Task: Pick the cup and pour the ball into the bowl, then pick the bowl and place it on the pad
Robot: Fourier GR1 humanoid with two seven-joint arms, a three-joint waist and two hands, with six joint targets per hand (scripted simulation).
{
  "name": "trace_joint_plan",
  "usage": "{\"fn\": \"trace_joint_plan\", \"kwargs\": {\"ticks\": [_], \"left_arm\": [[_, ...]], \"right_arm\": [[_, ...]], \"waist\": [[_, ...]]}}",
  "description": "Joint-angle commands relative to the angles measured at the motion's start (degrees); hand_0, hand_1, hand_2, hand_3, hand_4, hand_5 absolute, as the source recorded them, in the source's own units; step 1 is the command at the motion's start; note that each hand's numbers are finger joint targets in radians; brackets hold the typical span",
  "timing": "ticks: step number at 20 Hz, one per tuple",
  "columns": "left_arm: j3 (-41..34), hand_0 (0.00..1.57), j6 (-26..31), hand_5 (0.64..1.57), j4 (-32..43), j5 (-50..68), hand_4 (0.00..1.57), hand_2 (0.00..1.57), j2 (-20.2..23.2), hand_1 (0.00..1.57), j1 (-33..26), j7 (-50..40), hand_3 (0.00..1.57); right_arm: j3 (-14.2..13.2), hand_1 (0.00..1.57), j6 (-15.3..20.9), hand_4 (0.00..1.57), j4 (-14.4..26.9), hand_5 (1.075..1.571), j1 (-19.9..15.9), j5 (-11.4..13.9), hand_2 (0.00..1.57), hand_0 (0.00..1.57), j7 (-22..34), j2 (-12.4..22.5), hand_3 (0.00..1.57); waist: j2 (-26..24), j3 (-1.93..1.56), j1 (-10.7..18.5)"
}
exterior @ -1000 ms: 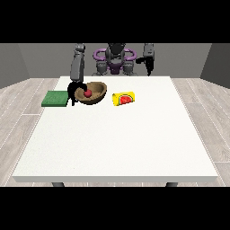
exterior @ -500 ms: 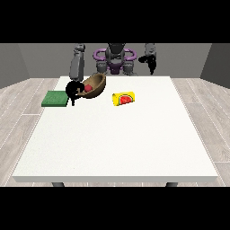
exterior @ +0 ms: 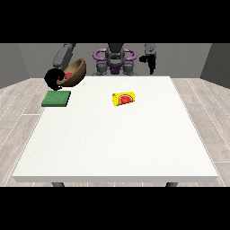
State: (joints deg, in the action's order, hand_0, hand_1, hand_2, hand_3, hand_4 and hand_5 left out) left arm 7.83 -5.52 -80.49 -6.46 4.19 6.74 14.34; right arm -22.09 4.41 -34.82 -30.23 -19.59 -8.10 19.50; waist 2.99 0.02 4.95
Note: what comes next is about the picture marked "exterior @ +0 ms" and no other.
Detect brown wooden bowl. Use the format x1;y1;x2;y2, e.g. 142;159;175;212
56;57;87;88

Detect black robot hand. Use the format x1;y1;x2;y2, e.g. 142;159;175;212
138;53;157;75
43;67;66;92

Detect yellow cup with melon print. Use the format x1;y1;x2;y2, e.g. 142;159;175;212
111;92;136;107

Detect grey robot trunk purple rings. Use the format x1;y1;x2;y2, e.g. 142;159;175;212
92;43;138;77

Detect green square pad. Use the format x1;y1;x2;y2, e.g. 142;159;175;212
40;90;72;108

